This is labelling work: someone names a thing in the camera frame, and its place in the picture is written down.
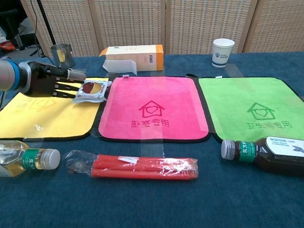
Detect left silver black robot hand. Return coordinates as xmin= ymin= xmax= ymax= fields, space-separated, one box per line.
xmin=19 ymin=61 xmax=87 ymax=99

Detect packaged snack cake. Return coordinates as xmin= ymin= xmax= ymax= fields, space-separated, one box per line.
xmin=72 ymin=80 xmax=112 ymax=104

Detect yellow towel mat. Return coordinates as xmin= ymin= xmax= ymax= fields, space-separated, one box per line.
xmin=0 ymin=77 xmax=110 ymax=141

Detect pink towel mat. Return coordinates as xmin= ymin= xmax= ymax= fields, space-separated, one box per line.
xmin=94 ymin=75 xmax=211 ymax=143

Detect green towel mat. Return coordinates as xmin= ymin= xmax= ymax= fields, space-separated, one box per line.
xmin=197 ymin=76 xmax=304 ymax=143

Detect stainless steel pitcher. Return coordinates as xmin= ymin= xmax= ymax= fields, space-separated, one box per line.
xmin=48 ymin=44 xmax=76 ymax=69

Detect orange bag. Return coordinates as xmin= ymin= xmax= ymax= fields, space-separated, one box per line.
xmin=0 ymin=40 xmax=16 ymax=51

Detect black office chair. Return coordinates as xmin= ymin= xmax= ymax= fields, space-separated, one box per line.
xmin=0 ymin=0 xmax=26 ymax=48

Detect light tea bottle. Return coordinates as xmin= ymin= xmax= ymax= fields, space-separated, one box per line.
xmin=0 ymin=140 xmax=61 ymax=178

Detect white orange carton box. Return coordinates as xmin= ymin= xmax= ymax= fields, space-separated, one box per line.
xmin=99 ymin=44 xmax=165 ymax=75

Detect wooden rattan folding screen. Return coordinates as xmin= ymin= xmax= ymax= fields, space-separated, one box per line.
xmin=20 ymin=0 xmax=304 ymax=58

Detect red sticks in plastic bag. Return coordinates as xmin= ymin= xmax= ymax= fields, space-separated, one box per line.
xmin=65 ymin=150 xmax=199 ymax=181

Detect white paper cup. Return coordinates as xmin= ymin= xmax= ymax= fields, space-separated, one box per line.
xmin=211 ymin=38 xmax=236 ymax=68

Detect dark tea bottle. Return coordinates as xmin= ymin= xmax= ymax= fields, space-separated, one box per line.
xmin=220 ymin=136 xmax=304 ymax=178

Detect black floor cable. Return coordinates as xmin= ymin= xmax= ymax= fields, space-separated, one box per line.
xmin=29 ymin=0 xmax=40 ymax=57

